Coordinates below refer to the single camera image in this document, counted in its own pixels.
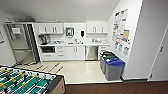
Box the grey bin green lid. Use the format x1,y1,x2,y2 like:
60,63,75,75
101,53,118,75

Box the grey bin blue lid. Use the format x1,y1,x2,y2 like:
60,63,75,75
104,57,126,82

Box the chrome faucet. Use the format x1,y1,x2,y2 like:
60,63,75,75
73,38,79,44

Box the black built-in microwave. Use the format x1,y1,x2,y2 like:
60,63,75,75
40,45,56,54

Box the white upper cabinet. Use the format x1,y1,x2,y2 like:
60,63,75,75
37,22,64,35
86,21,109,34

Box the white sink base cabinet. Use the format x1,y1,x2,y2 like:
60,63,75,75
64,45,86,61

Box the stainless steel dishwasher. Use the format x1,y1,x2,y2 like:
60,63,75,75
84,45,100,62

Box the black coffee machine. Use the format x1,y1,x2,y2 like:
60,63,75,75
38,34,48,46

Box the steel paper towel dispenser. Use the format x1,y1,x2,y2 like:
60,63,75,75
65,26,75,38

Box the white paper notice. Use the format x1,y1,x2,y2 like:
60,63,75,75
11,27,22,35

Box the large wall poster board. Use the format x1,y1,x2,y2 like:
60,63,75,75
111,8,131,56

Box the stainless steel refrigerator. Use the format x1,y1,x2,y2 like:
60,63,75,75
4,22,41,66

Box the foosball gaming table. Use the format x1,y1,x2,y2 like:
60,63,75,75
0,61,67,94

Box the white drawer unit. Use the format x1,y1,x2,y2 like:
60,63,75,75
98,45,110,59
55,45,66,62

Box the white door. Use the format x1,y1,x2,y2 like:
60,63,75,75
148,23,168,83

